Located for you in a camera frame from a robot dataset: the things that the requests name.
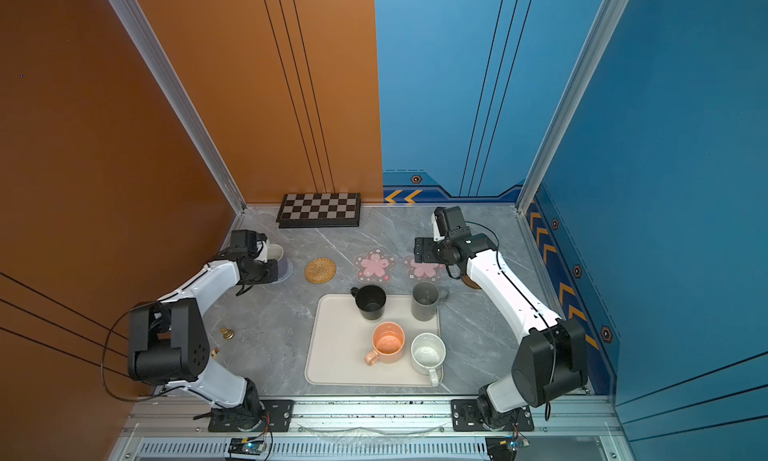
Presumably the pink flower coaster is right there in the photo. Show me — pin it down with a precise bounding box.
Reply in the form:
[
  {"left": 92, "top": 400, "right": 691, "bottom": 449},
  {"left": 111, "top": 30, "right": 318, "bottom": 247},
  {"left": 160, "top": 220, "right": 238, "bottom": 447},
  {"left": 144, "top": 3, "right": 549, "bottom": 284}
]
[
  {"left": 355, "top": 248, "right": 397, "bottom": 283},
  {"left": 403, "top": 256, "right": 445, "bottom": 283}
]

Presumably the purple mug white inside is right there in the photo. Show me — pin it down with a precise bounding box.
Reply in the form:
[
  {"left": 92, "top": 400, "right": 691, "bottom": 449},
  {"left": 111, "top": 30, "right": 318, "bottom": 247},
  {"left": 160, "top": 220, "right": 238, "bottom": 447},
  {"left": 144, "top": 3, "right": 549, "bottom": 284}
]
[{"left": 266, "top": 243, "right": 285, "bottom": 262}]

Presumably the blue woven round coaster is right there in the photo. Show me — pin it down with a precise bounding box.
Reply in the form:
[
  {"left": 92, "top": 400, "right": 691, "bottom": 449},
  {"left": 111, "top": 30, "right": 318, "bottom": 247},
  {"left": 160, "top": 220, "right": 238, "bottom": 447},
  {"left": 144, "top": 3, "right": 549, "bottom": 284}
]
[{"left": 274, "top": 257, "right": 294, "bottom": 284}]

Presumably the grey mug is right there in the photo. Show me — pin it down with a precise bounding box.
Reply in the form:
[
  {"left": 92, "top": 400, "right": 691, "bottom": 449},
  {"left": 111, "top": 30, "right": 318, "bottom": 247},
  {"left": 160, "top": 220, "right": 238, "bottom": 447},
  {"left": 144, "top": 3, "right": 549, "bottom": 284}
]
[{"left": 411, "top": 282, "right": 449, "bottom": 322}]

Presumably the brown wooden round coaster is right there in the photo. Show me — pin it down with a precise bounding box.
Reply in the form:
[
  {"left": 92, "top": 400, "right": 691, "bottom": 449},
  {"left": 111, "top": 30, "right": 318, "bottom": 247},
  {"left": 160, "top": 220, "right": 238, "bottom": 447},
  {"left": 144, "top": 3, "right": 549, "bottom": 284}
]
[{"left": 461, "top": 275, "right": 481, "bottom": 290}]

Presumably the tan rattan round coaster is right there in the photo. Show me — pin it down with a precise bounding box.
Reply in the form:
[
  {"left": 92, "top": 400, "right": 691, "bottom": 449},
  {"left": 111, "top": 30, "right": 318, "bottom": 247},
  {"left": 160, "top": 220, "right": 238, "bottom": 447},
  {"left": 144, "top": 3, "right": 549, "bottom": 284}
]
[{"left": 304, "top": 258, "right": 337, "bottom": 284}]

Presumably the black mug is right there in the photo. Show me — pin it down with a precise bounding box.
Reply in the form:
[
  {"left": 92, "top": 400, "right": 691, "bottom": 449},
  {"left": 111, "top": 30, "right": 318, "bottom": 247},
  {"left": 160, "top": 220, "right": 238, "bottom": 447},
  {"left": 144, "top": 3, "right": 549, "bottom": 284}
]
[{"left": 350, "top": 285, "right": 387, "bottom": 321}]

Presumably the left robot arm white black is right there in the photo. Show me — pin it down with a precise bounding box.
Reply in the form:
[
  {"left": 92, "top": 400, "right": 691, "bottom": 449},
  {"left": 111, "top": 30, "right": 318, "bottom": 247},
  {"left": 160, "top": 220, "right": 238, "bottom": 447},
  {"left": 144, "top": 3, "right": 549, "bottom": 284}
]
[{"left": 127, "top": 258, "right": 277, "bottom": 432}]

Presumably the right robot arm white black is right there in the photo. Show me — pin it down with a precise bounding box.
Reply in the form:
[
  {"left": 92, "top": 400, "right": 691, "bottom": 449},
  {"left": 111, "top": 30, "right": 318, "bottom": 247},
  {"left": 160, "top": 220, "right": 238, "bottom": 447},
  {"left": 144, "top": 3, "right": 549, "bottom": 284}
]
[{"left": 414, "top": 235, "right": 588, "bottom": 430}]

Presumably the brown white chessboard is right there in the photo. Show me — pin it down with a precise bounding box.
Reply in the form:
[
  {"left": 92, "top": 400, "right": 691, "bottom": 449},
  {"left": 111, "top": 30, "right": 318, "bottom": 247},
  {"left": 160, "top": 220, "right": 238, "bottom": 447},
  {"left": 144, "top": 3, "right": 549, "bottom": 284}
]
[{"left": 276, "top": 193, "right": 361, "bottom": 229}]

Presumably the orange pink mug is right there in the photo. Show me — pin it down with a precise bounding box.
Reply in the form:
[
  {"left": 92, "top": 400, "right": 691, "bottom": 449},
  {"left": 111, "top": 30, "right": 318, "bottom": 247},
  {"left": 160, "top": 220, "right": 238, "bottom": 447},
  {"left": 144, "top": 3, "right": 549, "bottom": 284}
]
[{"left": 364, "top": 321, "right": 406, "bottom": 366}]

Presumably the beige serving tray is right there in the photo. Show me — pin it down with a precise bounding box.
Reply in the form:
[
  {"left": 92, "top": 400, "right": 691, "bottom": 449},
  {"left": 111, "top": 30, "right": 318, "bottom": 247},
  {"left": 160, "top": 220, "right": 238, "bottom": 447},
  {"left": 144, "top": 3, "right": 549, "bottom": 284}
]
[{"left": 304, "top": 292, "right": 445, "bottom": 388}]

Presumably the green circuit board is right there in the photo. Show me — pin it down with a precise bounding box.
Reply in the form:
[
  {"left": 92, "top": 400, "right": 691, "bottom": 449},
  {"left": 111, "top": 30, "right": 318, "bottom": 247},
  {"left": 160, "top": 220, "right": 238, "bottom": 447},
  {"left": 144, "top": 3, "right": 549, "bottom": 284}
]
[{"left": 227, "top": 438, "right": 267, "bottom": 460}]

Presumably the right small circuit board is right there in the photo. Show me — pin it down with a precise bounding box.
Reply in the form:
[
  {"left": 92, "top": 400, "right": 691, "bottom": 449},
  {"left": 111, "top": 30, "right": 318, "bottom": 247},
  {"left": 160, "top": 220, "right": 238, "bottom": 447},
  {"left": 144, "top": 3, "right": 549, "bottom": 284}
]
[{"left": 485, "top": 436, "right": 530, "bottom": 461}]

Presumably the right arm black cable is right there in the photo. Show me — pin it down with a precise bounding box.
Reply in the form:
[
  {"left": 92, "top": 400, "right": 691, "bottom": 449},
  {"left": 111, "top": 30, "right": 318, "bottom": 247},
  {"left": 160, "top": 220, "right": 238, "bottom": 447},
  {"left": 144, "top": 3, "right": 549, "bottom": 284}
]
[{"left": 464, "top": 220, "right": 559, "bottom": 420}]

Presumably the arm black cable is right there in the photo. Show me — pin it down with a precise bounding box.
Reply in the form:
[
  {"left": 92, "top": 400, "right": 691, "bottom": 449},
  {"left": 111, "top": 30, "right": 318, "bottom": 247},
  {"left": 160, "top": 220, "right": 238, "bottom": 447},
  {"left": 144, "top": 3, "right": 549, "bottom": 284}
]
[
  {"left": 100, "top": 247, "right": 241, "bottom": 402},
  {"left": 464, "top": 220, "right": 559, "bottom": 420}
]

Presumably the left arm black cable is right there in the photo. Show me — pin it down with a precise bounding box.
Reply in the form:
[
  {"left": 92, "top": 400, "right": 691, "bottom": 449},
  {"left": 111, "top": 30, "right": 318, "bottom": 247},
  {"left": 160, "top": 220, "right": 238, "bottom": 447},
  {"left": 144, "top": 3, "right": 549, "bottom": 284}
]
[{"left": 100, "top": 247, "right": 241, "bottom": 402}]

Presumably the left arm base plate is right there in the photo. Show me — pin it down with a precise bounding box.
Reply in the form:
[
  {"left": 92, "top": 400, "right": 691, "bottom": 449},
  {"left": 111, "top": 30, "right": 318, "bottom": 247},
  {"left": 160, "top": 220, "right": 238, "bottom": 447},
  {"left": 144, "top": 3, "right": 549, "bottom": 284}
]
[{"left": 208, "top": 399, "right": 294, "bottom": 435}]

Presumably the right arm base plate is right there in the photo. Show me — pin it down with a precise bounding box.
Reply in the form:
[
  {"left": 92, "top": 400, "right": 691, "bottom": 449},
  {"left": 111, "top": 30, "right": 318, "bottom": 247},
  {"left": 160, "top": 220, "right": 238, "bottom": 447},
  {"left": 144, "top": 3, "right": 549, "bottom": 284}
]
[{"left": 450, "top": 398, "right": 535, "bottom": 432}]

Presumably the aluminium rail frame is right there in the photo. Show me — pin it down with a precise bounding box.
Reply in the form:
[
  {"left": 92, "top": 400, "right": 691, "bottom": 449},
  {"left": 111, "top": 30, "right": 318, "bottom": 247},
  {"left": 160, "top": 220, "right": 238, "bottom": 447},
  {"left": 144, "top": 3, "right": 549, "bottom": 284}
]
[{"left": 108, "top": 395, "right": 634, "bottom": 460}]

